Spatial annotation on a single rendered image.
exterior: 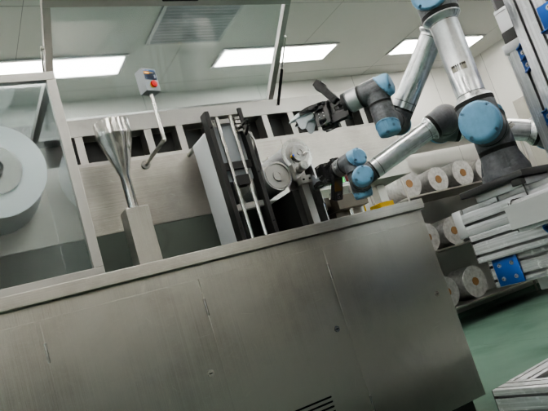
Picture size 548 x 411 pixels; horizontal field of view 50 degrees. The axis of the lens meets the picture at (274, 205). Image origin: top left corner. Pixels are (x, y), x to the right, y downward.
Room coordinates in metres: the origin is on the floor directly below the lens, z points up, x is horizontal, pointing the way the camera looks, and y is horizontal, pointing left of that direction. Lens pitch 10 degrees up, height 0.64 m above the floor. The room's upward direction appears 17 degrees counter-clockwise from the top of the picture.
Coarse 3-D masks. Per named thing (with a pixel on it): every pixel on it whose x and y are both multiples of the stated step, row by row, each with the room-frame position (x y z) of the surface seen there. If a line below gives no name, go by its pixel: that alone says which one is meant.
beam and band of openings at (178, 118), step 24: (312, 96) 3.00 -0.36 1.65; (96, 120) 2.43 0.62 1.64; (144, 120) 2.53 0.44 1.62; (168, 120) 2.59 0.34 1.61; (192, 120) 2.65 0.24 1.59; (264, 120) 2.84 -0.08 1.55; (288, 120) 2.92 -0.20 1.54; (360, 120) 3.15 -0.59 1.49; (96, 144) 2.49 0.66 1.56; (144, 144) 2.56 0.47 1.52; (168, 144) 2.65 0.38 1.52; (192, 144) 2.71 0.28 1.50
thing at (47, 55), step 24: (48, 0) 2.01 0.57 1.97; (72, 0) 2.05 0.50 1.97; (96, 0) 2.10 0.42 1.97; (120, 0) 2.14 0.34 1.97; (144, 0) 2.19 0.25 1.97; (168, 0) 2.24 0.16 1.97; (192, 0) 2.30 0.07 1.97; (216, 0) 2.36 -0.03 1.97; (240, 0) 2.42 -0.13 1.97; (264, 0) 2.48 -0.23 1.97; (288, 0) 2.54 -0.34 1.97; (48, 24) 2.07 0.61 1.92; (48, 48) 2.13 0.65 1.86; (72, 120) 2.40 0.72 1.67
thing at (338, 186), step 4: (332, 176) 2.40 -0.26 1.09; (332, 180) 2.40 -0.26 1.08; (336, 180) 2.40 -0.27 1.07; (340, 180) 2.41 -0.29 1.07; (332, 184) 2.41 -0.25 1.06; (336, 184) 2.41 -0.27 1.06; (340, 184) 2.42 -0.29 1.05; (332, 188) 2.42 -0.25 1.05; (336, 188) 2.41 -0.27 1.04; (340, 188) 2.43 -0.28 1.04; (332, 192) 2.43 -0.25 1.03; (336, 192) 2.42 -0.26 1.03; (340, 192) 2.43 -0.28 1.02; (332, 196) 2.43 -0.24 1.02; (336, 196) 2.43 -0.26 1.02; (340, 196) 2.43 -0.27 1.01; (336, 200) 2.44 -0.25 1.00
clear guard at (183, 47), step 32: (64, 32) 2.13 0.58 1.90; (96, 32) 2.20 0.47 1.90; (128, 32) 2.26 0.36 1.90; (160, 32) 2.34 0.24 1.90; (192, 32) 2.42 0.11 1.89; (224, 32) 2.50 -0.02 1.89; (256, 32) 2.58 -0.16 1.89; (64, 64) 2.22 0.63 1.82; (96, 64) 2.29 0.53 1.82; (128, 64) 2.36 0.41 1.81; (160, 64) 2.44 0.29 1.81; (192, 64) 2.53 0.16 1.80; (224, 64) 2.62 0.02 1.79; (256, 64) 2.71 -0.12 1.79; (64, 96) 2.31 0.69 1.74; (96, 96) 2.39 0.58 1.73; (128, 96) 2.47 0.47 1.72; (160, 96) 2.55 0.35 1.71; (192, 96) 2.64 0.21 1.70; (224, 96) 2.74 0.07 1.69; (256, 96) 2.84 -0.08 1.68
